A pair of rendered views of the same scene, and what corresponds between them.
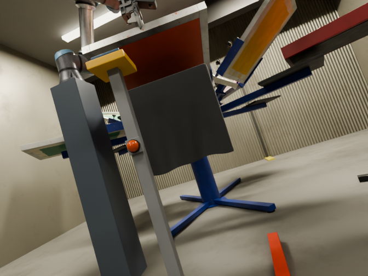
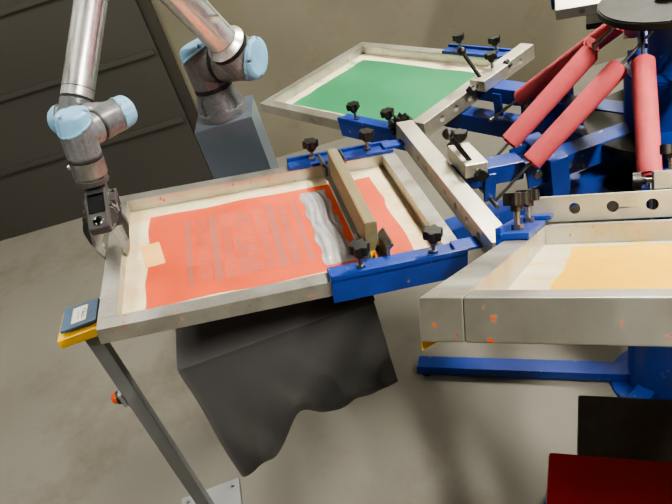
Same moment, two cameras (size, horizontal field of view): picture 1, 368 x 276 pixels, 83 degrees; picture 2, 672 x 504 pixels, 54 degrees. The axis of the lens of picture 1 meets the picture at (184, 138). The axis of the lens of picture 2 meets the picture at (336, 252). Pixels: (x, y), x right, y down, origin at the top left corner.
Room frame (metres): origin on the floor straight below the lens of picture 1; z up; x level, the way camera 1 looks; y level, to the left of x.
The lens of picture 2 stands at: (1.24, -1.40, 1.92)
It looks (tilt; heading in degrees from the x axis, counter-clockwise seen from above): 34 degrees down; 84
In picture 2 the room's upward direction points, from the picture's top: 19 degrees counter-clockwise
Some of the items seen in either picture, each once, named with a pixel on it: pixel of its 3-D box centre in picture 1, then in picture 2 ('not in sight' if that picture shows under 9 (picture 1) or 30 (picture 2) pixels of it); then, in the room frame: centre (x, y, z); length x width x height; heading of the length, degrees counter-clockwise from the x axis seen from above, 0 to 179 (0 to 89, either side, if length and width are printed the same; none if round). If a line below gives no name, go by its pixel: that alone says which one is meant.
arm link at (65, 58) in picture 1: (67, 62); (205, 61); (1.27, 0.56, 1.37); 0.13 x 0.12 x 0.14; 136
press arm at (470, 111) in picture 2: (132, 138); (478, 120); (2.03, 0.48, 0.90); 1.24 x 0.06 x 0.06; 116
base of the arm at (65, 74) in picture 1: (71, 79); (218, 98); (1.26, 0.56, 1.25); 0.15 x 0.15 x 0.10
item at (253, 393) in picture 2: not in sight; (304, 390); (1.18, -0.20, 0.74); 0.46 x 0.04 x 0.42; 176
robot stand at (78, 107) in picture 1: (99, 178); (284, 264); (1.26, 0.56, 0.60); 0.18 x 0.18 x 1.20; 78
